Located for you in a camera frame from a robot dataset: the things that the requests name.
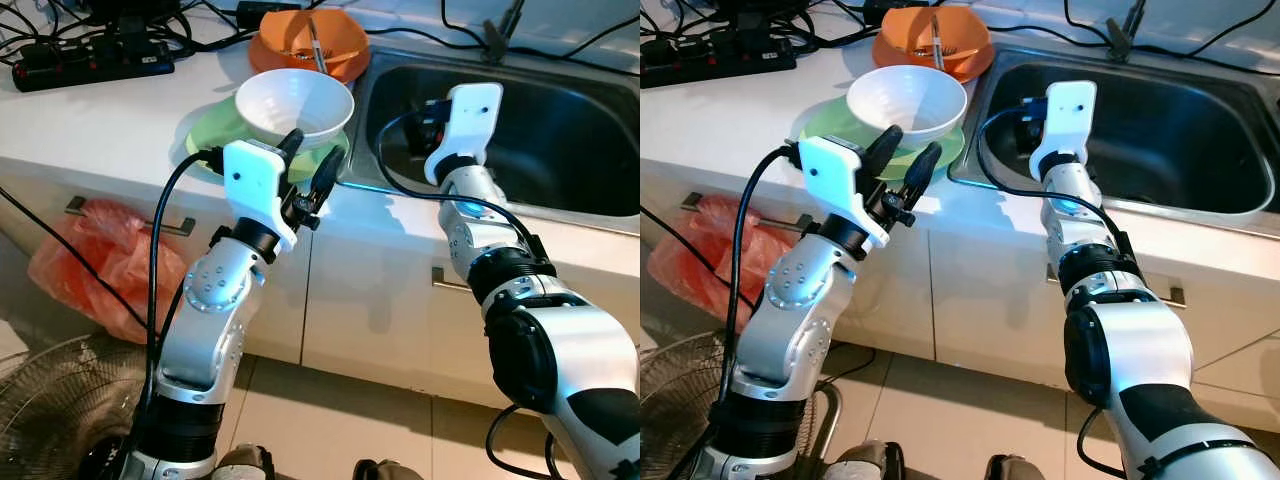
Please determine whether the white bowl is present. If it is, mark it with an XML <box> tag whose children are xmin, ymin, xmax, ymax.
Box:
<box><xmin>235</xmin><ymin>68</ymin><xmax>355</xmax><ymax>151</ymax></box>
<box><xmin>846</xmin><ymin>65</ymin><xmax>969</xmax><ymax>149</ymax></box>

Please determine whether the light green plate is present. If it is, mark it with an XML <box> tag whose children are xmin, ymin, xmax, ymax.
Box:
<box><xmin>186</xmin><ymin>95</ymin><xmax>353</xmax><ymax>184</ymax></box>
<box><xmin>797</xmin><ymin>95</ymin><xmax>966</xmax><ymax>183</ymax></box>

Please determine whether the white kitchen cabinet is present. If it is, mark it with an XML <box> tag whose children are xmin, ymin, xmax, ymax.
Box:
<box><xmin>640</xmin><ymin>165</ymin><xmax>1280</xmax><ymax>431</ymax></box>
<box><xmin>0</xmin><ymin>160</ymin><xmax>641</xmax><ymax>411</ymax></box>

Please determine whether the black clamp stand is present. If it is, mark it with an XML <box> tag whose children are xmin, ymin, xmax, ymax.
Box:
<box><xmin>1105</xmin><ymin>0</ymin><xmax>1151</xmax><ymax>61</ymax></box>
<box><xmin>483</xmin><ymin>0</ymin><xmax>526</xmax><ymax>63</ymax></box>

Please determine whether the orange bowl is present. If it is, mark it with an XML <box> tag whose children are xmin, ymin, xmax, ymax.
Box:
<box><xmin>258</xmin><ymin>8</ymin><xmax>369</xmax><ymax>71</ymax></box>
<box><xmin>880</xmin><ymin>5</ymin><xmax>994</xmax><ymax>66</ymax></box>

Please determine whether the stainless steel sink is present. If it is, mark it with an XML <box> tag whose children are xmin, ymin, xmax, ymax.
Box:
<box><xmin>340</xmin><ymin>50</ymin><xmax>641</xmax><ymax>236</ymax></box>
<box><xmin>948</xmin><ymin>48</ymin><xmax>1280</xmax><ymax>239</ymax></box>

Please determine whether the black power strip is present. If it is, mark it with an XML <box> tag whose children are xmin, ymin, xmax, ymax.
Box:
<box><xmin>640</xmin><ymin>38</ymin><xmax>798</xmax><ymax>89</ymax></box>
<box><xmin>12</xmin><ymin>40</ymin><xmax>176</xmax><ymax>93</ymax></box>

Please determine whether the red plastic bag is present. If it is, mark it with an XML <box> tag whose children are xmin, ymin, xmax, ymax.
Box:
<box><xmin>648</xmin><ymin>195</ymin><xmax>801</xmax><ymax>321</ymax></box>
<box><xmin>28</xmin><ymin>198</ymin><xmax>191</xmax><ymax>346</ymax></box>

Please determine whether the large black power adapter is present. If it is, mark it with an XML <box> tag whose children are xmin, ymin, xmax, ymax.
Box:
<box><xmin>715</xmin><ymin>0</ymin><xmax>801</xmax><ymax>19</ymax></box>
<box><xmin>85</xmin><ymin>0</ymin><xmax>186</xmax><ymax>23</ymax></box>

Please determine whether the dark left robot foot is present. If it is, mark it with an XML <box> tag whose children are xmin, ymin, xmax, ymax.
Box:
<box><xmin>215</xmin><ymin>445</ymin><xmax>276</xmax><ymax>480</ymax></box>
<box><xmin>830</xmin><ymin>442</ymin><xmax>906</xmax><ymax>480</ymax></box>

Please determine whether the dark robot foot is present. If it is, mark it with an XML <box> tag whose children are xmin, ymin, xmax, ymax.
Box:
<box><xmin>985</xmin><ymin>455</ymin><xmax>1046</xmax><ymax>480</ymax></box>
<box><xmin>355</xmin><ymin>460</ymin><xmax>421</xmax><ymax>480</ymax></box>
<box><xmin>830</xmin><ymin>442</ymin><xmax>906</xmax><ymax>480</ymax></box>
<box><xmin>215</xmin><ymin>445</ymin><xmax>276</xmax><ymax>480</ymax></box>

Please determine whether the dark right robot foot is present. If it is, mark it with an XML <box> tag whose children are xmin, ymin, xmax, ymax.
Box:
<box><xmin>985</xmin><ymin>455</ymin><xmax>1046</xmax><ymax>480</ymax></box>
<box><xmin>355</xmin><ymin>460</ymin><xmax>421</xmax><ymax>480</ymax></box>

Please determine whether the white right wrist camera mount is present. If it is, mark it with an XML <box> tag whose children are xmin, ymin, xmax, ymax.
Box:
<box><xmin>1028</xmin><ymin>80</ymin><xmax>1098</xmax><ymax>183</ymax></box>
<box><xmin>425</xmin><ymin>83</ymin><xmax>504</xmax><ymax>186</ymax></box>

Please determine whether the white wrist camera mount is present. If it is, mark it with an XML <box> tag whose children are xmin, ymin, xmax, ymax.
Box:
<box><xmin>425</xmin><ymin>83</ymin><xmax>504</xmax><ymax>186</ymax></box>
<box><xmin>222</xmin><ymin>140</ymin><xmax>301</xmax><ymax>251</ymax></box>
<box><xmin>1028</xmin><ymin>80</ymin><xmax>1098</xmax><ymax>183</ymax></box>
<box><xmin>797</xmin><ymin>135</ymin><xmax>891</xmax><ymax>249</ymax></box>

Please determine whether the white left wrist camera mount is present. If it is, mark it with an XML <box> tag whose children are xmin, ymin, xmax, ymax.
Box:
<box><xmin>222</xmin><ymin>140</ymin><xmax>301</xmax><ymax>251</ymax></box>
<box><xmin>797</xmin><ymin>135</ymin><xmax>891</xmax><ymax>249</ymax></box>

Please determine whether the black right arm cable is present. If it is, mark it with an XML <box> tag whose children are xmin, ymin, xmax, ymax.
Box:
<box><xmin>375</xmin><ymin>108</ymin><xmax>546</xmax><ymax>261</ymax></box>
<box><xmin>975</xmin><ymin>107</ymin><xmax>1136</xmax><ymax>261</ymax></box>

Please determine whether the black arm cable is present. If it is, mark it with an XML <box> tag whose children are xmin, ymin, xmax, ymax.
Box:
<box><xmin>975</xmin><ymin>107</ymin><xmax>1136</xmax><ymax>261</ymax></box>
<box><xmin>690</xmin><ymin>145</ymin><xmax>801</xmax><ymax>480</ymax></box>
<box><xmin>100</xmin><ymin>148</ymin><xmax>226</xmax><ymax>480</ymax></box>
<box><xmin>375</xmin><ymin>108</ymin><xmax>546</xmax><ymax>261</ymax></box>

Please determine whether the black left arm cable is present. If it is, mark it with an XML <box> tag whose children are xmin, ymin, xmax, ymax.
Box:
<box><xmin>690</xmin><ymin>145</ymin><xmax>801</xmax><ymax>480</ymax></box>
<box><xmin>100</xmin><ymin>148</ymin><xmax>226</xmax><ymax>480</ymax></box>

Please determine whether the long hanging black cable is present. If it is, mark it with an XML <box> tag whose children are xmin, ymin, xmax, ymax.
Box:
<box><xmin>640</xmin><ymin>205</ymin><xmax>761</xmax><ymax>311</ymax></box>
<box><xmin>0</xmin><ymin>185</ymin><xmax>151</xmax><ymax>331</ymax></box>

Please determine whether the wire guard floor fan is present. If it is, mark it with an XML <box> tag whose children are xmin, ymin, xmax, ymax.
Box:
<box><xmin>640</xmin><ymin>330</ymin><xmax>841</xmax><ymax>480</ymax></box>
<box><xmin>0</xmin><ymin>335</ymin><xmax>161</xmax><ymax>480</ymax></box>

